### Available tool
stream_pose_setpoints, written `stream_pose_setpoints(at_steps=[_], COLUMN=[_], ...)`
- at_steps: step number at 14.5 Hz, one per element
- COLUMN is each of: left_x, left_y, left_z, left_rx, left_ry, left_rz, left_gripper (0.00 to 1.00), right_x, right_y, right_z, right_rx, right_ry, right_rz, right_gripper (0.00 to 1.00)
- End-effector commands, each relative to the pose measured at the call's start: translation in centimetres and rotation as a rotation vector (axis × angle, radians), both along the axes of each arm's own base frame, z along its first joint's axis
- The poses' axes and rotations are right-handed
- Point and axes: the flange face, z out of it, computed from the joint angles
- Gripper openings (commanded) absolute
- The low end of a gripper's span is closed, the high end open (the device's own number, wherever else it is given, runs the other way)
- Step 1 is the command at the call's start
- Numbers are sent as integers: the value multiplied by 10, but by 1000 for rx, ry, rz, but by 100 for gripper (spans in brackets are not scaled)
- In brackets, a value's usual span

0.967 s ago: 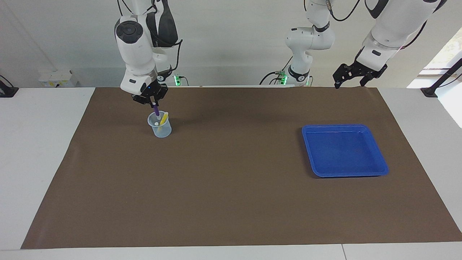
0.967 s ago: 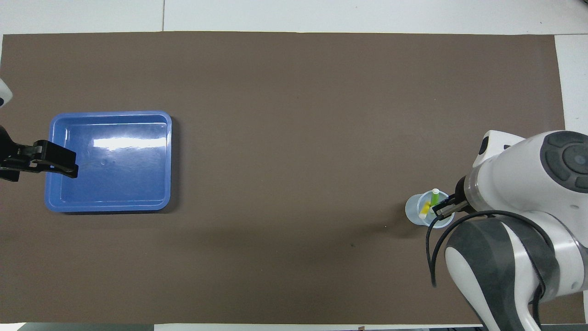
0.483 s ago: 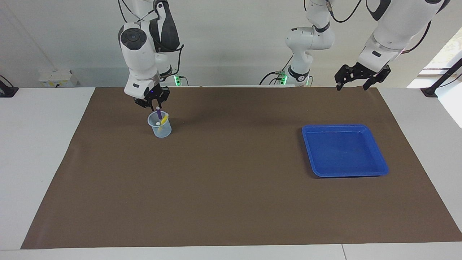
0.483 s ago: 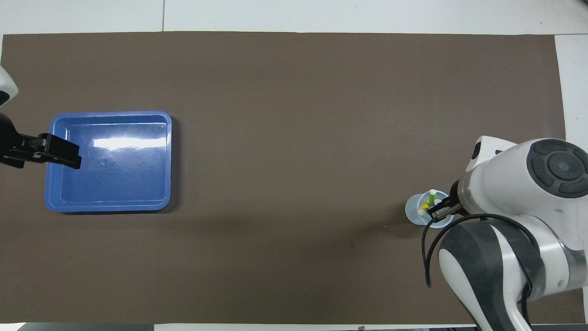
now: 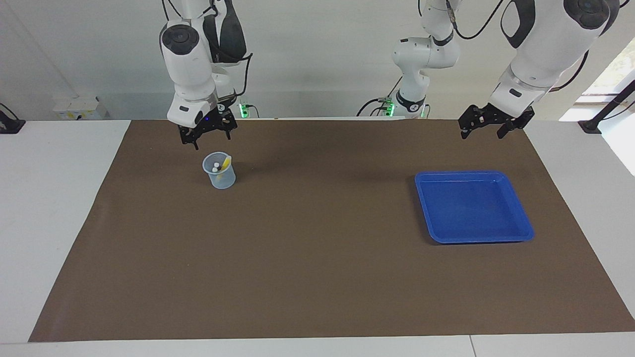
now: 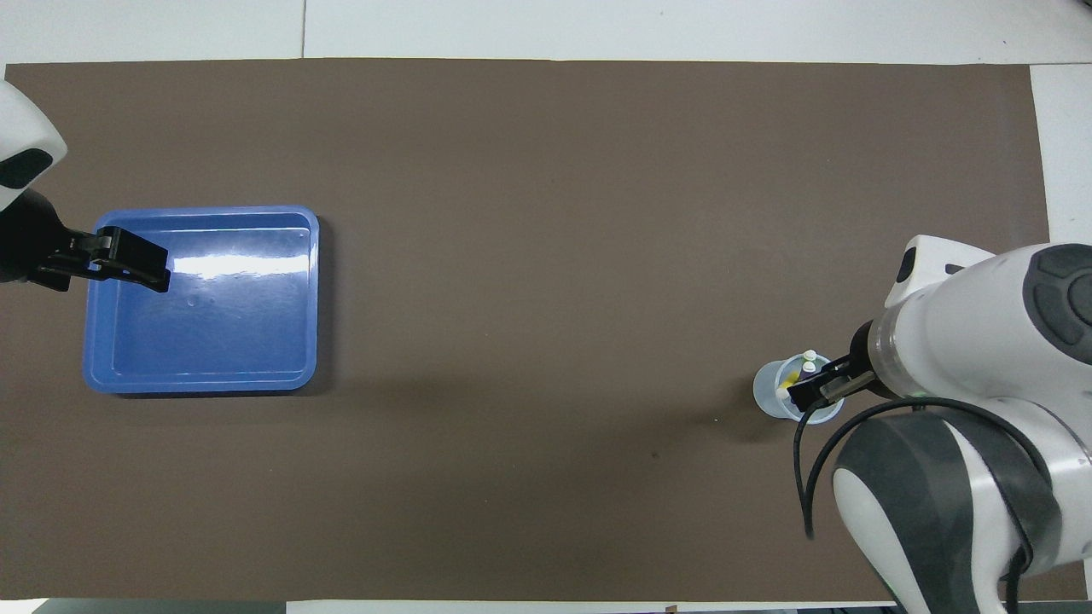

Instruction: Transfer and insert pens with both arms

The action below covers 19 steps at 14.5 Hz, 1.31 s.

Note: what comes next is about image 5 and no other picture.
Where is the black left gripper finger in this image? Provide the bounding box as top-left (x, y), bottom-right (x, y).
top-left (497, 111), bottom-right (536, 140)
top-left (458, 106), bottom-right (480, 140)

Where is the translucent plastic cup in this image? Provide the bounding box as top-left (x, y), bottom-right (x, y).
top-left (202, 152), bottom-right (237, 189)

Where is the blue plastic tray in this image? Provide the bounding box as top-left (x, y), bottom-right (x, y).
top-left (415, 171), bottom-right (535, 244)

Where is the black stand with clamp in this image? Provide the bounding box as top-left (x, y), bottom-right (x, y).
top-left (578, 79), bottom-right (635, 134)

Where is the sunlit window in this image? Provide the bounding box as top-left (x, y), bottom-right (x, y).
top-left (560, 37), bottom-right (635, 177)

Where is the white power strip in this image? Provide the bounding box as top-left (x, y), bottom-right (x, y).
top-left (53, 96), bottom-right (107, 120)

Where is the brown table mat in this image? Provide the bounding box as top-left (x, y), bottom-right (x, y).
top-left (29, 118), bottom-right (635, 343)

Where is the black table clamp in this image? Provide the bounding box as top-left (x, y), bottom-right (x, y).
top-left (0, 103), bottom-right (25, 134)

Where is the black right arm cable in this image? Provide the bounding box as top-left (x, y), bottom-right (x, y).
top-left (164, 0), bottom-right (254, 98)

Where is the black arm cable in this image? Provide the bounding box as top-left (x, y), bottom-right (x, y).
top-left (446, 0), bottom-right (591, 93)
top-left (164, 0), bottom-right (254, 98)

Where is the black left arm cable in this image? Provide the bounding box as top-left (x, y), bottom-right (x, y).
top-left (446, 0), bottom-right (591, 93)

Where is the black base cable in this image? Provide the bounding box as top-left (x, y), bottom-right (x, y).
top-left (357, 74), bottom-right (403, 118)

